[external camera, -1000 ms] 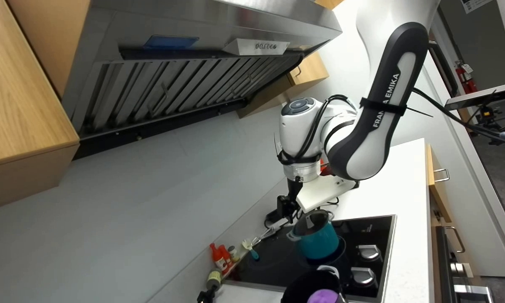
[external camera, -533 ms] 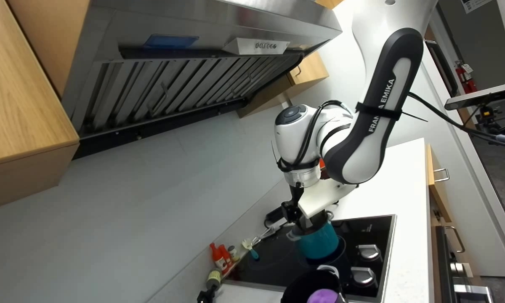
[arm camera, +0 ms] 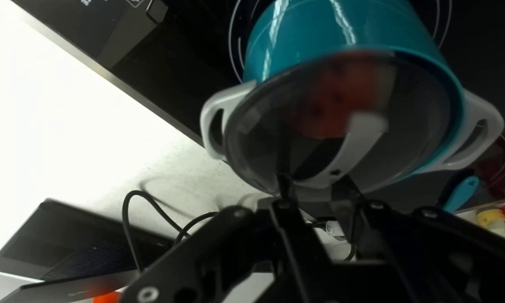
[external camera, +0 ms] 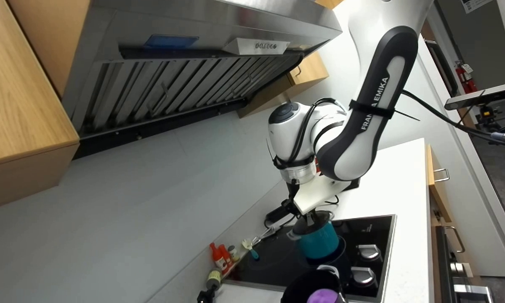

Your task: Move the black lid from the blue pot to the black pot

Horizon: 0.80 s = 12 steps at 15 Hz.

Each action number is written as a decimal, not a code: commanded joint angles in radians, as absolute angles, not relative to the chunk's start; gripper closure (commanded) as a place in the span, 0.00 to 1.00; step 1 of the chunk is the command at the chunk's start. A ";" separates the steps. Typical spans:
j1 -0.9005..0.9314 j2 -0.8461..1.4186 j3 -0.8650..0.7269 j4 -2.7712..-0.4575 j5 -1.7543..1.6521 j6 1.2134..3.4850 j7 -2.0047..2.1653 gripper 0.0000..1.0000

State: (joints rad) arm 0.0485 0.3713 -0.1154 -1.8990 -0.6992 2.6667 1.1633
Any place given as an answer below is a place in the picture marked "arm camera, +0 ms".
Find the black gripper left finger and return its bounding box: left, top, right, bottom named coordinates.
left=120, top=198, right=344, bottom=303

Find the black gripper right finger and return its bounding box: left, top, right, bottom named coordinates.
left=356, top=200, right=505, bottom=303

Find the teal blue pot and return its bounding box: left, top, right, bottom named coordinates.
left=199, top=0, right=505, bottom=198

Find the black laptop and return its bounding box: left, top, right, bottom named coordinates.
left=0, top=197, right=179, bottom=303

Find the red food item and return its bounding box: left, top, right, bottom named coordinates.
left=297, top=60, right=378, bottom=139

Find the black glass cooktop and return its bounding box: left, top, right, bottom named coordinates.
left=11, top=0, right=505, bottom=215

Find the blue handled utensil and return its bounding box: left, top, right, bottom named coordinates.
left=442, top=173, right=484, bottom=213

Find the black power cable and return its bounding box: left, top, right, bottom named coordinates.
left=122, top=188, right=221, bottom=274

